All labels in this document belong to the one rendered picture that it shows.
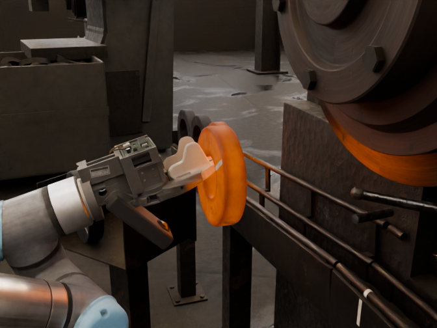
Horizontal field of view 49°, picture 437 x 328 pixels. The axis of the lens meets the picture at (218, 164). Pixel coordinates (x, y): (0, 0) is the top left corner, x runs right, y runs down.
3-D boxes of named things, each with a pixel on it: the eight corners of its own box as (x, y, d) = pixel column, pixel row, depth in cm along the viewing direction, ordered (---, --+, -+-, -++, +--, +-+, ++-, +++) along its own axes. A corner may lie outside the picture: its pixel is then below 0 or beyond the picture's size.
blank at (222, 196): (223, 233, 80) (204, 235, 79) (208, 146, 85) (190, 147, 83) (255, 211, 66) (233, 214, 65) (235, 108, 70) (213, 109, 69)
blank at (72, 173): (79, 202, 112) (65, 206, 110) (80, 153, 102) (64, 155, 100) (103, 254, 103) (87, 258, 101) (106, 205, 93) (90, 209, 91)
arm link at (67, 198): (67, 243, 66) (67, 220, 74) (100, 231, 67) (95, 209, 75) (47, 196, 64) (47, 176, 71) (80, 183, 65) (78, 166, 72)
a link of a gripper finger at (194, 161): (224, 133, 70) (163, 155, 68) (233, 170, 72) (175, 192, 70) (217, 129, 72) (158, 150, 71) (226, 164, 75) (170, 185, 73)
